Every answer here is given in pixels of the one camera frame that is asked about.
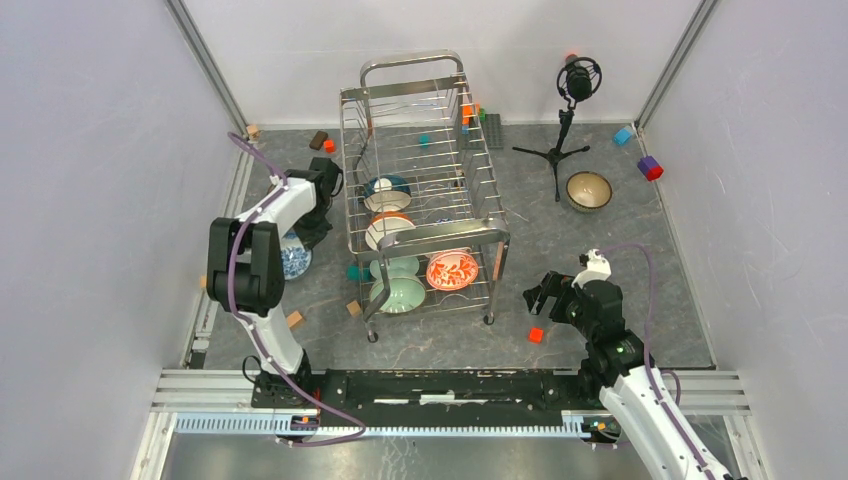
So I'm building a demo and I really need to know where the light blue block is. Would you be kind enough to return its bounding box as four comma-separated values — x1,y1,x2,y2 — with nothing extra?
612,126,635,146

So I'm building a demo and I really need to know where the dark bowl with lattice band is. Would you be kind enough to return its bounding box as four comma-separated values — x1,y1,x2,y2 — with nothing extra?
566,171,613,213

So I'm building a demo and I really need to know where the brown block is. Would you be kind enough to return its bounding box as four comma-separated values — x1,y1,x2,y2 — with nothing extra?
309,130,329,151

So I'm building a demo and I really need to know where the celadon green rear bowl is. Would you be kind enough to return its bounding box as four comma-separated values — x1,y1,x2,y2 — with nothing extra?
369,256,420,280

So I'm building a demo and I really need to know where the small wooden cube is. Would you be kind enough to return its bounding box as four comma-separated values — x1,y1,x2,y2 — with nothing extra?
346,300,362,317

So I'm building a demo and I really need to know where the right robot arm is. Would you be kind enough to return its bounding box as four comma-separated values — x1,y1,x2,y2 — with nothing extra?
522,271,735,479

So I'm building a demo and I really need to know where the grey building baseplate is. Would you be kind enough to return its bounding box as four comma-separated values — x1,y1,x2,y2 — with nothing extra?
481,113,504,150

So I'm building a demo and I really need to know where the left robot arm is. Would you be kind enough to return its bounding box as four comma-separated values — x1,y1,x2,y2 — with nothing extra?
206,157,342,408

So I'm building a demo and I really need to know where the red cube block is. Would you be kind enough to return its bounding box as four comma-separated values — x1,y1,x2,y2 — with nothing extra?
527,327,545,344

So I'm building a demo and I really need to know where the long wooden block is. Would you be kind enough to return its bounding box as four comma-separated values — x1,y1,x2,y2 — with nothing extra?
286,311,304,330

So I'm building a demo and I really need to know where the white bowl with orange rim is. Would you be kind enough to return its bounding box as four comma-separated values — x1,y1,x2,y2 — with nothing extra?
365,211,416,250

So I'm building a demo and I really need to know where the purple and red block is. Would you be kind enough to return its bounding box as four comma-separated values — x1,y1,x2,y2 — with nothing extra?
637,155,664,182

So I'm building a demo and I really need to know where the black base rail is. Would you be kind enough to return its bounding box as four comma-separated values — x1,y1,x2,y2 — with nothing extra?
246,369,603,430

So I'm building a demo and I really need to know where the celadon green front bowl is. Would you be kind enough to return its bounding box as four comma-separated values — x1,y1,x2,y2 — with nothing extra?
379,275,427,314

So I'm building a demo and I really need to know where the celadon green bowl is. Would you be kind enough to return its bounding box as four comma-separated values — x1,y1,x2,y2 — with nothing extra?
379,275,427,314
369,256,420,280

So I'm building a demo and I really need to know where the black microphone on tripod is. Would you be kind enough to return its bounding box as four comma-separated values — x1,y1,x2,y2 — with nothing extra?
512,54,603,202

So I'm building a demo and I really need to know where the steel two-tier dish rack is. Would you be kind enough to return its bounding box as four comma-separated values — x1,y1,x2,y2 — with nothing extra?
339,49,511,342

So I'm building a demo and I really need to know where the orange arch block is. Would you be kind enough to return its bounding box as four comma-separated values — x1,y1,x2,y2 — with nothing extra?
461,103,480,128

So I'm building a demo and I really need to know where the red white patterned bowl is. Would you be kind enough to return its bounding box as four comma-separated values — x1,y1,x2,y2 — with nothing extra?
425,249,479,291

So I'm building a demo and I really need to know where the white blue floral bowl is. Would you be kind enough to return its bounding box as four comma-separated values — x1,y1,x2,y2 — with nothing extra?
280,230,313,281

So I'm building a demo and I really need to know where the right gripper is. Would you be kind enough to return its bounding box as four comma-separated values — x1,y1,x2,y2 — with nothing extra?
521,270,595,340

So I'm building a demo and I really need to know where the blue rimmed small bowl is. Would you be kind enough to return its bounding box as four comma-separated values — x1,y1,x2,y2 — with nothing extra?
363,174,412,213

